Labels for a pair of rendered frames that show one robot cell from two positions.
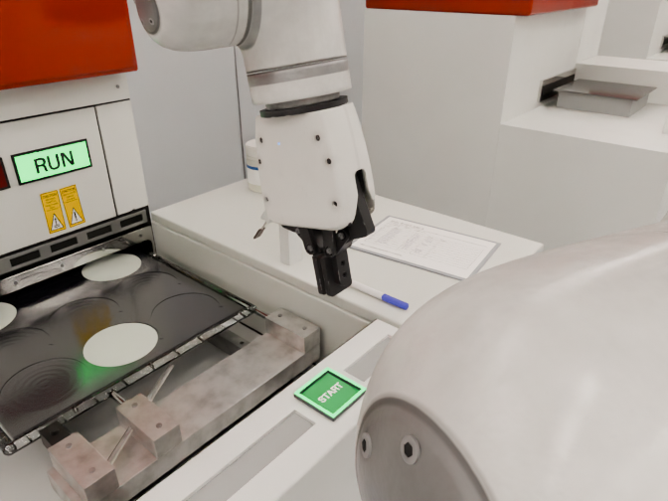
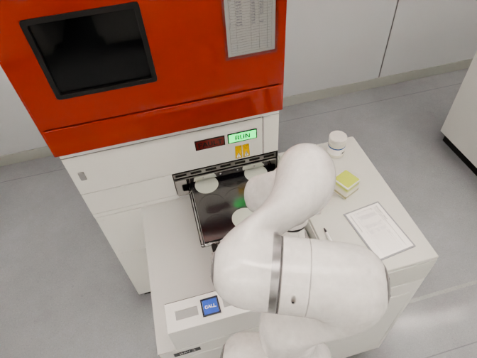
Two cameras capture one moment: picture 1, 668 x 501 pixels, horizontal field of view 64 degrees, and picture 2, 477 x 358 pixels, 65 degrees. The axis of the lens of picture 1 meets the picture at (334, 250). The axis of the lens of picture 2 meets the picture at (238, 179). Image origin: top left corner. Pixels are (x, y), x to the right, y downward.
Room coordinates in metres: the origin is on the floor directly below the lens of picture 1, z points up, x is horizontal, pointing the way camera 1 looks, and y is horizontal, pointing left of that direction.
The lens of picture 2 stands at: (-0.07, -0.23, 2.08)
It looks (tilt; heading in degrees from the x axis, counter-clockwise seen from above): 48 degrees down; 39
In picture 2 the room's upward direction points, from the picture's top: 5 degrees counter-clockwise
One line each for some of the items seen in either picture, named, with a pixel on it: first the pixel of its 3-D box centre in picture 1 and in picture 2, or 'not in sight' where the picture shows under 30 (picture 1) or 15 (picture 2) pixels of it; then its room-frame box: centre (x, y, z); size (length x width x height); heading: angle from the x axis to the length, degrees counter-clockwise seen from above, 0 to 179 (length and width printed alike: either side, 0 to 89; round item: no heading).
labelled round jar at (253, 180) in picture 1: (263, 165); (336, 144); (1.05, 0.14, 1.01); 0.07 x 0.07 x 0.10
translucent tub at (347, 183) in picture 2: not in sight; (345, 184); (0.88, 0.03, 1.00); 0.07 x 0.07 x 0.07; 74
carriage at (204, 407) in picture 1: (204, 406); not in sight; (0.52, 0.17, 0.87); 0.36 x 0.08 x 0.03; 140
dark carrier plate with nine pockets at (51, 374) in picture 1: (83, 316); (238, 197); (0.68, 0.38, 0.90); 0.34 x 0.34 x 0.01; 50
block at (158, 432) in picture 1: (148, 423); not in sight; (0.46, 0.22, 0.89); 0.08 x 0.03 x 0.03; 50
